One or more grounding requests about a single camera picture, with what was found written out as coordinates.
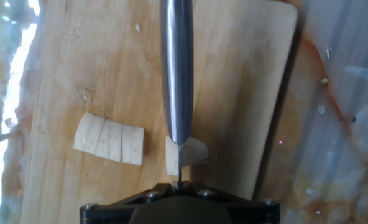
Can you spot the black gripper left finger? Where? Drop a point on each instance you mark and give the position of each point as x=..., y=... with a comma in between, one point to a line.
x=118, y=210

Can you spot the white radish slice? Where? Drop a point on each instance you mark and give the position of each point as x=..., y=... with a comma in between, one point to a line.
x=172, y=158
x=111, y=141
x=87, y=133
x=133, y=144

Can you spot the wooden cutting board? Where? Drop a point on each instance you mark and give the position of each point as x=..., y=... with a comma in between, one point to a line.
x=94, y=62

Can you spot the stained clear plastic sheet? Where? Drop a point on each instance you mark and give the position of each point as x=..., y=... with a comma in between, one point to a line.
x=327, y=124

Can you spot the steel kitchen knife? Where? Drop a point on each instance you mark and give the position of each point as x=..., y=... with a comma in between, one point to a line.
x=177, y=62

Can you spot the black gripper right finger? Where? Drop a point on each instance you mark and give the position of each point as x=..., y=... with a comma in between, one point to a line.
x=249, y=210

